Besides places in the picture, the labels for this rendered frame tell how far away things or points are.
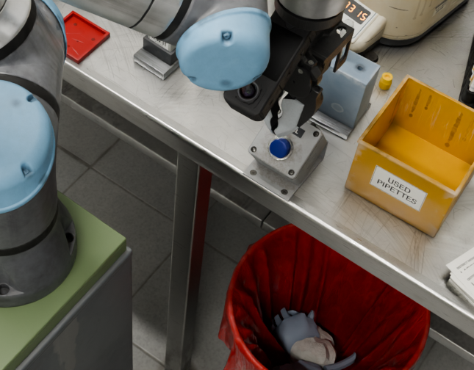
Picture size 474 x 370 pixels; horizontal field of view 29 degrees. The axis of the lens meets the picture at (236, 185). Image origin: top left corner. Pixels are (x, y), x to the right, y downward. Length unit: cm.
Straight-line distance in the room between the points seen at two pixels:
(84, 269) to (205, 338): 98
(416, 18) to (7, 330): 69
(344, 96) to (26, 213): 47
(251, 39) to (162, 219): 147
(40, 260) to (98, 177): 124
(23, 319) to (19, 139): 24
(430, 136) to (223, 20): 58
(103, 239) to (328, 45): 35
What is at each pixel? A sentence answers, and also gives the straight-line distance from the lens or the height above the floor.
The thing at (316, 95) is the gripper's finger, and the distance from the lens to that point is 98.
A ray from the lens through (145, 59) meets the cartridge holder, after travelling 128.
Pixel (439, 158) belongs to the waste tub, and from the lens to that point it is 124.
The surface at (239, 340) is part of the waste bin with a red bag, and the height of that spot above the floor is 44.
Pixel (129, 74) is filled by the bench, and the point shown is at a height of 87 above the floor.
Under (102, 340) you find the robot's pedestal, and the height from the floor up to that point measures 73.
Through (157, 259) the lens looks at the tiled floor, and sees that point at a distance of 212.
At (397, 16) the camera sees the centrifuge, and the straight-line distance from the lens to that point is 132.
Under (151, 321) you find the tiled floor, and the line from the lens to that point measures 204.
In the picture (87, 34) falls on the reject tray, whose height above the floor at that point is 88.
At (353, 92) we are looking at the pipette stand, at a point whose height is 95.
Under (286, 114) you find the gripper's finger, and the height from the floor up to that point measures 104.
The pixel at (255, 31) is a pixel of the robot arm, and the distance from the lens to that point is 73.
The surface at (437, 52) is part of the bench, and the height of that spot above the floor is 87.
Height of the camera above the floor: 183
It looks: 55 degrees down
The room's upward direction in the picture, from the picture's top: 9 degrees clockwise
